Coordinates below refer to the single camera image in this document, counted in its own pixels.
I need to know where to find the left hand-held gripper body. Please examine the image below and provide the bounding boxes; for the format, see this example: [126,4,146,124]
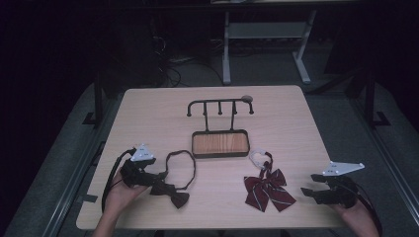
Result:
[119,143,166,190]

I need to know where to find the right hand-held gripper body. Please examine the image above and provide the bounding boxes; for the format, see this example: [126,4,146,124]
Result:
[314,161,361,209]

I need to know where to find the dark maroon bow tie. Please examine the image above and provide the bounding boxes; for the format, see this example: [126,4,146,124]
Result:
[149,149,198,210]

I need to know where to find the black hook rack wooden base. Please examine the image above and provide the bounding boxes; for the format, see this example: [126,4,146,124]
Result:
[186,97,255,159]

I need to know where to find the person's left hand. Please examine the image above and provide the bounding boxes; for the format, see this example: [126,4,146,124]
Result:
[104,170,150,215]

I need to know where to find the person's right hand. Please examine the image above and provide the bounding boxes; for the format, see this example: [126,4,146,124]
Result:
[330,197,370,228]

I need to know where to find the striped red bow tie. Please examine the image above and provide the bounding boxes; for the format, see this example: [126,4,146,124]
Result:
[243,147,297,213]

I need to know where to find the grey tape strip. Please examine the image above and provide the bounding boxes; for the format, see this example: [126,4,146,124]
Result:
[76,194,99,204]

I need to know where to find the black metal stand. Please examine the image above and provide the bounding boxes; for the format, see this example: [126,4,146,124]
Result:
[81,70,107,128]
[361,67,391,129]

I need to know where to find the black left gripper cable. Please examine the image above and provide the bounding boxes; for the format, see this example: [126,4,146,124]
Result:
[101,148,136,213]

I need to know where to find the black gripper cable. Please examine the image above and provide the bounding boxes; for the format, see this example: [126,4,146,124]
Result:
[101,148,136,213]
[352,183,383,237]

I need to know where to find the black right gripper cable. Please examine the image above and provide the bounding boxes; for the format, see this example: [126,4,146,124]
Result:
[352,183,383,237]

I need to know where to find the black floor cables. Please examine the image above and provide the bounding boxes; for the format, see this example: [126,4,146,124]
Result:
[154,34,225,89]

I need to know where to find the white metal desk frame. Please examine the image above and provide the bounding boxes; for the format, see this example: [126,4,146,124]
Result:
[221,9,318,86]

